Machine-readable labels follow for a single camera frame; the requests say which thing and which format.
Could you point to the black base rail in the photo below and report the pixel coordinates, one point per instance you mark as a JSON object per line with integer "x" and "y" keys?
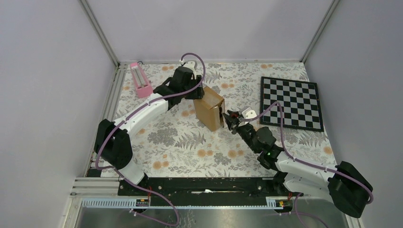
{"x": 174, "y": 188}

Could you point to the black white checkerboard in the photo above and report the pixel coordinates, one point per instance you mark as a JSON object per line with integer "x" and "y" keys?
{"x": 299, "y": 100}

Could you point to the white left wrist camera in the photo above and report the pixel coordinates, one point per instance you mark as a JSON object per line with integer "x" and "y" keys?
{"x": 192, "y": 65}

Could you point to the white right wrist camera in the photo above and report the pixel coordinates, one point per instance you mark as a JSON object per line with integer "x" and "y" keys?
{"x": 248, "y": 114}

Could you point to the brown cardboard express box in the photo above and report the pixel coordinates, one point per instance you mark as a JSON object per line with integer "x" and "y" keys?
{"x": 209, "y": 109}

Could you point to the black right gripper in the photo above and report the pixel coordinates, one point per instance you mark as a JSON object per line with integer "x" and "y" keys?
{"x": 229, "y": 119}

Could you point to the grey slotted cable duct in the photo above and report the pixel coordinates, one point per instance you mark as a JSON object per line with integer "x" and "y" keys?
{"x": 196, "y": 202}

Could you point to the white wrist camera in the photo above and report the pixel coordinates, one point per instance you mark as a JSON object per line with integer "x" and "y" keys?
{"x": 248, "y": 114}
{"x": 192, "y": 65}

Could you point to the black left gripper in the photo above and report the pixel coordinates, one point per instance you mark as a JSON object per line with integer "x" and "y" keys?
{"x": 198, "y": 93}

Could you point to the pink metronome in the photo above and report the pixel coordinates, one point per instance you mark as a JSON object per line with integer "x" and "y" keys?
{"x": 141, "y": 83}

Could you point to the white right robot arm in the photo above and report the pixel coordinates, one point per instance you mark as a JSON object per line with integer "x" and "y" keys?
{"x": 342, "y": 184}

